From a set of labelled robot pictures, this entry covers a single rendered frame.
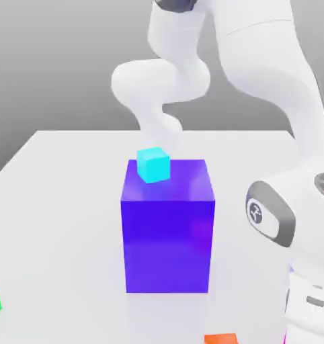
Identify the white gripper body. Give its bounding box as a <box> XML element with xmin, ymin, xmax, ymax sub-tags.
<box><xmin>284</xmin><ymin>320</ymin><xmax>324</xmax><ymax>344</ymax></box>

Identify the small orange cube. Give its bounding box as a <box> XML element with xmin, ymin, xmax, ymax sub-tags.
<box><xmin>204</xmin><ymin>333</ymin><xmax>239</xmax><ymax>344</ymax></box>

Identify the small cyan cube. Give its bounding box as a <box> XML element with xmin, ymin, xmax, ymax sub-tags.
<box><xmin>136</xmin><ymin>146</ymin><xmax>171</xmax><ymax>185</ymax></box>

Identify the large purple box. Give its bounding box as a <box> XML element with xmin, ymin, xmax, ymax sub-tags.
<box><xmin>120</xmin><ymin>159</ymin><xmax>216</xmax><ymax>294</ymax></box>

